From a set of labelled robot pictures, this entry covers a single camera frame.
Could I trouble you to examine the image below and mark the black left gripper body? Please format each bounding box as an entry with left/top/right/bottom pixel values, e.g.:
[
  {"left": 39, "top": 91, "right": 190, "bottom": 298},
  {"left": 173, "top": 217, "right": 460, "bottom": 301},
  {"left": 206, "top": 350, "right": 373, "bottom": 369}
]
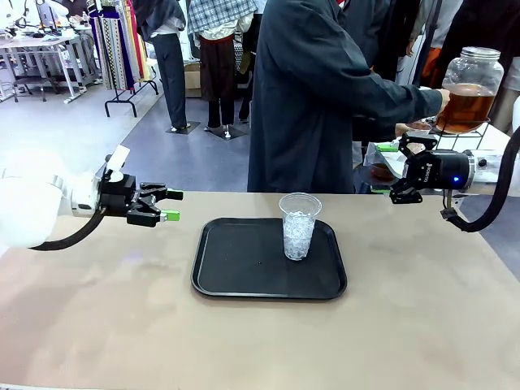
[{"left": 99, "top": 174, "right": 142, "bottom": 217}]

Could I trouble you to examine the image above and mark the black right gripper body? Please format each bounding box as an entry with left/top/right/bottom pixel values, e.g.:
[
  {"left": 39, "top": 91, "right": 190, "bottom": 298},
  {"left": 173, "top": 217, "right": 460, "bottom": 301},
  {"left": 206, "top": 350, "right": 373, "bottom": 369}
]
[{"left": 405, "top": 149, "right": 473, "bottom": 192}]

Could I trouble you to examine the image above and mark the person's right forearm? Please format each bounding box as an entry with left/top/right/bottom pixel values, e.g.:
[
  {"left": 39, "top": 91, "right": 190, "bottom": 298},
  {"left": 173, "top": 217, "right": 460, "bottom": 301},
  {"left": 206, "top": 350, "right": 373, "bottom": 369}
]
[{"left": 388, "top": 76, "right": 444, "bottom": 121}]

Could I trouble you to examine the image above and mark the person's left hand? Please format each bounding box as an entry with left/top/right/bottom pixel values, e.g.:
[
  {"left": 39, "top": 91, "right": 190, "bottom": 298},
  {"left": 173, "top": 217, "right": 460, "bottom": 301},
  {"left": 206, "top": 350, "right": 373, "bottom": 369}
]
[{"left": 394, "top": 123, "right": 423, "bottom": 138}]

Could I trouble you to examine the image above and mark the white side table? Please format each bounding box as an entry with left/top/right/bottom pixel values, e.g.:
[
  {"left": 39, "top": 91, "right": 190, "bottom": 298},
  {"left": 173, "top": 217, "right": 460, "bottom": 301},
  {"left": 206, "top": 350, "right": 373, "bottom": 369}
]
[{"left": 363, "top": 121, "right": 514, "bottom": 192}]

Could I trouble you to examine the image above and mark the glass jar of brown tea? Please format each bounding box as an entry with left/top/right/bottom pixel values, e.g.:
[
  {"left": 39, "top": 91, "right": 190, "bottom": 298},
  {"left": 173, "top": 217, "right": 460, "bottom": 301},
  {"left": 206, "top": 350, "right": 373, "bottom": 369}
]
[{"left": 435, "top": 46, "right": 505, "bottom": 136}]

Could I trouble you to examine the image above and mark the black plastic serving tray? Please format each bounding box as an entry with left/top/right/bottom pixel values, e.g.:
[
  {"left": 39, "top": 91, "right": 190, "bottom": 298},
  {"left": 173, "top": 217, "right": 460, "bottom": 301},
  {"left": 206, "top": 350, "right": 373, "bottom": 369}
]
[{"left": 190, "top": 217, "right": 349, "bottom": 301}]

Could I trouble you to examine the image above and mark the brown cardboard box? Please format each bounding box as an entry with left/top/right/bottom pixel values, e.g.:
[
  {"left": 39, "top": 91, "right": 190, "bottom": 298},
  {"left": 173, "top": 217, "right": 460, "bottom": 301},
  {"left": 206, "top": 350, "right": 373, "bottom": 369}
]
[{"left": 183, "top": 60, "right": 203, "bottom": 99}]

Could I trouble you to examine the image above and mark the person in dark coat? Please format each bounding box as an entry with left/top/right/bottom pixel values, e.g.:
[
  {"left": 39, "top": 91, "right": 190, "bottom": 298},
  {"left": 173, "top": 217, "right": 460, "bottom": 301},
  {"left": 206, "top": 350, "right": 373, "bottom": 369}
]
[{"left": 246, "top": 0, "right": 448, "bottom": 194}]

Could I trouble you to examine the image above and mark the mannequin in dark trousers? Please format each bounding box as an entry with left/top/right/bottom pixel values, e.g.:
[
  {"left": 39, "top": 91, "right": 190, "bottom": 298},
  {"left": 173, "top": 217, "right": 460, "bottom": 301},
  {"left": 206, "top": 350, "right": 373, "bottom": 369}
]
[{"left": 132, "top": 0, "right": 202, "bottom": 134}]

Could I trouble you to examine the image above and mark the mannequin in plaid shirt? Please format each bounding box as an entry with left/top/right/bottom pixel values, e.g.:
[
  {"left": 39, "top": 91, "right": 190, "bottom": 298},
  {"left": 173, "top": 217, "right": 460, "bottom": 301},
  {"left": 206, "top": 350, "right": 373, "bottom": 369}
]
[{"left": 186, "top": 0, "right": 259, "bottom": 141}]

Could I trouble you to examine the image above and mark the clothes rack with fabrics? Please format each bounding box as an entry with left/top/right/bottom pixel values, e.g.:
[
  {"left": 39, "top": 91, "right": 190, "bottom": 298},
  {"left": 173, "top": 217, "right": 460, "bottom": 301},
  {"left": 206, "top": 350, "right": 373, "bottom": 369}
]
[{"left": 86, "top": 0, "right": 161, "bottom": 119}]

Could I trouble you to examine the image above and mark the white work table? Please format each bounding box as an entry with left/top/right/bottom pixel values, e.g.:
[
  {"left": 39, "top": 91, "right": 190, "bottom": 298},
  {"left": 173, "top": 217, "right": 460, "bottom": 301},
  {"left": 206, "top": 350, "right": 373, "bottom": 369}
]
[{"left": 0, "top": 32, "right": 89, "bottom": 105}]

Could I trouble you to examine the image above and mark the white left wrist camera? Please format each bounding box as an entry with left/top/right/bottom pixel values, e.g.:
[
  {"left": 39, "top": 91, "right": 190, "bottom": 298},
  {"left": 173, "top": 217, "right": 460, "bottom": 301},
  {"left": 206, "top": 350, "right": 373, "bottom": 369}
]
[{"left": 103, "top": 145, "right": 132, "bottom": 182}]

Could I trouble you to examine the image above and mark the black wire jar stand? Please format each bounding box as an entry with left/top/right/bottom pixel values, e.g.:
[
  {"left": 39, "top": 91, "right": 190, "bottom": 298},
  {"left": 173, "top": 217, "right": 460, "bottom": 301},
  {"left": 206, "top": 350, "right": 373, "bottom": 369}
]
[{"left": 434, "top": 118, "right": 492, "bottom": 152}]

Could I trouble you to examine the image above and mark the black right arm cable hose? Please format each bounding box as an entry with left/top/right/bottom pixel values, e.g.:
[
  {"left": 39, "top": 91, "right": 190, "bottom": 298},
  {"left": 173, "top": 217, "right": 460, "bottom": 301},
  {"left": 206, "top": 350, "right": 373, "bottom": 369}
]
[{"left": 440, "top": 125, "right": 520, "bottom": 234}]

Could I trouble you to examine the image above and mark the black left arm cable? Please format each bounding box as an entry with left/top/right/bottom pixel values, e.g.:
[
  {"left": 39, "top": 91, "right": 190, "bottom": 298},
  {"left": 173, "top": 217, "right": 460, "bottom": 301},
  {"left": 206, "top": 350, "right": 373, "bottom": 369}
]
[{"left": 28, "top": 209, "right": 107, "bottom": 251}]

